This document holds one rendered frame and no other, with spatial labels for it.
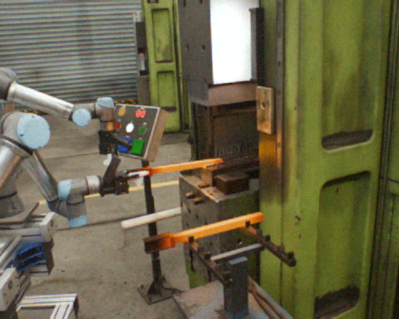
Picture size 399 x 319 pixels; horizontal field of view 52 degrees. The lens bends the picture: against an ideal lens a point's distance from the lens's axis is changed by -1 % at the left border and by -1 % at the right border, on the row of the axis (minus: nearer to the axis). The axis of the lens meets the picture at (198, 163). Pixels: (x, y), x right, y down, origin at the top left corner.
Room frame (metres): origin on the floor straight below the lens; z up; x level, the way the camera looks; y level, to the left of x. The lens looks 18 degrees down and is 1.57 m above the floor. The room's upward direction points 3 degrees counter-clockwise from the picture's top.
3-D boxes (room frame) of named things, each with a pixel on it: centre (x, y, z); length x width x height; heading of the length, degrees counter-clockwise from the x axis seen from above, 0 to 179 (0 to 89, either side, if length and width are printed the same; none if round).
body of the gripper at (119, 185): (1.57, 0.35, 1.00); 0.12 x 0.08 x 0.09; 116
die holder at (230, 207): (1.82, -0.23, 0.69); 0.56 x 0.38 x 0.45; 116
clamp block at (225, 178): (1.64, -0.14, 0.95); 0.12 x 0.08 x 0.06; 116
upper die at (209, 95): (1.87, -0.20, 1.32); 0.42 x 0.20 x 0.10; 116
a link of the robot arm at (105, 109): (1.96, 0.43, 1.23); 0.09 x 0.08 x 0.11; 99
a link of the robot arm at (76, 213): (1.51, 0.51, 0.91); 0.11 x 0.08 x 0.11; 48
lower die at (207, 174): (1.87, -0.20, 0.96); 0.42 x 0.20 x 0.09; 116
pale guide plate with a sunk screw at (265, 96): (1.55, -0.27, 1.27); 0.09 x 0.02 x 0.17; 26
